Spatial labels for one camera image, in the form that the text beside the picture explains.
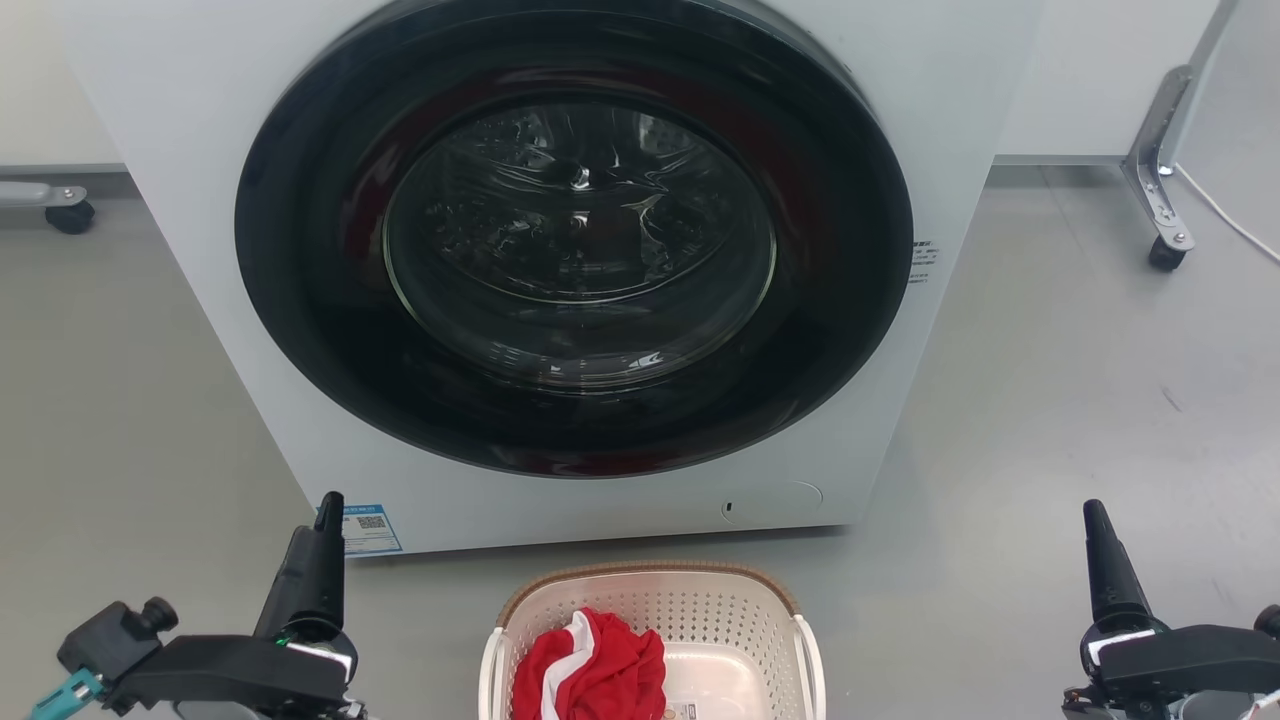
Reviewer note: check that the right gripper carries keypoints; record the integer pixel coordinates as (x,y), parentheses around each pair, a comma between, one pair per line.
(1108,660)

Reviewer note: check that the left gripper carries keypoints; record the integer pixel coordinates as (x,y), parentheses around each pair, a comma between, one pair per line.
(325,655)

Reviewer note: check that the white perforated laundry basket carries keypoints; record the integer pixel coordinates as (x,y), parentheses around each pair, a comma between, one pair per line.
(720,610)

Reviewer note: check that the blue QR code sticker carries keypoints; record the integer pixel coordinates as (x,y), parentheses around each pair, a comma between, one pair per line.
(368,530)

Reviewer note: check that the black round washer door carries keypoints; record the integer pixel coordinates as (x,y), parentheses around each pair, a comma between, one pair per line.
(320,300)

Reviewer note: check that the red and white garment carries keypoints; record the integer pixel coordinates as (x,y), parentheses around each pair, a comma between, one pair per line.
(610,670)

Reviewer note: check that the grey metal leg with caster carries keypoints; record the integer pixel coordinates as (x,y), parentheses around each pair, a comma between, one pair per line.
(55,200)
(1160,170)

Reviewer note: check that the white front-load washing machine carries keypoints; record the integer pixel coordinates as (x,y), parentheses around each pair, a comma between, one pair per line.
(180,150)

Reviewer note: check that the white partition panel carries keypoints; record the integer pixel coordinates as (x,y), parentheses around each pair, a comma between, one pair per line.
(1090,80)

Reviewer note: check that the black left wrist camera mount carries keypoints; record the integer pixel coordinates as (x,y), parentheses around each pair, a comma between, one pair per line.
(230,675)

